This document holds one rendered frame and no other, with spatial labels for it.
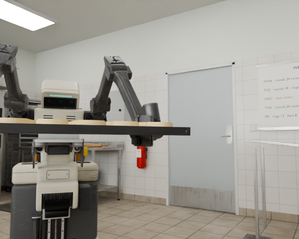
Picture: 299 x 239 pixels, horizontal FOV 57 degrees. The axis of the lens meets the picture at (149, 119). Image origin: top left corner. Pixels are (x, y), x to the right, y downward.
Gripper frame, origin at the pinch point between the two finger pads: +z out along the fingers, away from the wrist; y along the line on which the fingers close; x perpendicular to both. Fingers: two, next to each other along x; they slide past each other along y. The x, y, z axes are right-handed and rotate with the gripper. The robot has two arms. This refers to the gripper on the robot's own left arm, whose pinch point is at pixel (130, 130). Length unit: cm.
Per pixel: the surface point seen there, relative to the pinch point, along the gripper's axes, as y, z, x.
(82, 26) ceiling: -186, -307, 276
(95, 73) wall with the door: -112, -353, 280
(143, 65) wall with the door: -115, -340, 171
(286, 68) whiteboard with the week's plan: -83, -312, -46
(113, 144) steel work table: 21, -335, 225
